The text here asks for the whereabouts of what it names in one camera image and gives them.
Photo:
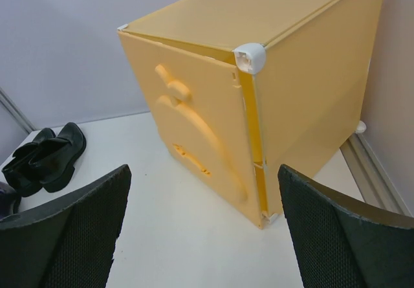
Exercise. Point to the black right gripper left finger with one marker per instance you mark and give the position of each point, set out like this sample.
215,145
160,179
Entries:
68,241

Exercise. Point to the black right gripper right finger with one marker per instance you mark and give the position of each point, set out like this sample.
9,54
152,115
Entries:
340,241

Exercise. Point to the yellow cabinet door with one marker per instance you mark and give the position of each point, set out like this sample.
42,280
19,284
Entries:
196,100

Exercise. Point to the black leather shoe right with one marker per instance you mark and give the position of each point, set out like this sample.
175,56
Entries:
53,164

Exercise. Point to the black leather shoe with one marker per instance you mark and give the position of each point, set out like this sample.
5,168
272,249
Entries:
18,173
53,164

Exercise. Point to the black leather shoe left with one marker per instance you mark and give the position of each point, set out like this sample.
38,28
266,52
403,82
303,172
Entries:
18,173

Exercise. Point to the yellow plastic shoe cabinet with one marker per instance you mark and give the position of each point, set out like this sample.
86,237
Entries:
303,67

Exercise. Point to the aluminium frame post right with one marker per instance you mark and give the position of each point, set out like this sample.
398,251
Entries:
371,179

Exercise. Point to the aluminium frame post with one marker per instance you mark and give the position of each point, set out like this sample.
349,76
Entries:
16,113
371,179

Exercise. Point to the aluminium frame post left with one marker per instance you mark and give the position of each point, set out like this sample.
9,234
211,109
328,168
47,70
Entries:
16,113

